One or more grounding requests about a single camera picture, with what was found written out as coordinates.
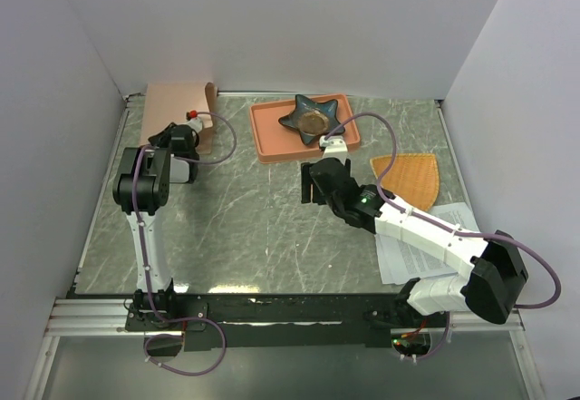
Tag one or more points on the orange rectangular tray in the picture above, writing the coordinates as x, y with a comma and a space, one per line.
290, 130

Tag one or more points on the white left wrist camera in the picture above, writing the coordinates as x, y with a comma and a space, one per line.
194, 121

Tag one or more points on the dark blue star dish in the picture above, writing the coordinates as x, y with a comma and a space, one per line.
312, 119

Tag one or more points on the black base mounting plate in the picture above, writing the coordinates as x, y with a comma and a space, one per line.
210, 321

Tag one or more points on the printed white paper sheet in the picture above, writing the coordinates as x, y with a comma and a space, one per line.
408, 247

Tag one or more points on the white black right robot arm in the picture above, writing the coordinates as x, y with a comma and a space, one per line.
489, 273

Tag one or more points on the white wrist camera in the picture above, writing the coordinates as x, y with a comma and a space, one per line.
194, 121
334, 147

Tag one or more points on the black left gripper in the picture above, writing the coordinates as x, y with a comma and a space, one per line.
160, 139

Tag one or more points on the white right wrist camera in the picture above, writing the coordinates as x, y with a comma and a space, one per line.
334, 147

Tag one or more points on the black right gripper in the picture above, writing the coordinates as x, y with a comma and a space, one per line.
306, 180

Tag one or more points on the orange woven rattan basket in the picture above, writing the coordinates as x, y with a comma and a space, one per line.
414, 177

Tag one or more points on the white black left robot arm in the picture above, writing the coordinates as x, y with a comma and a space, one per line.
141, 188

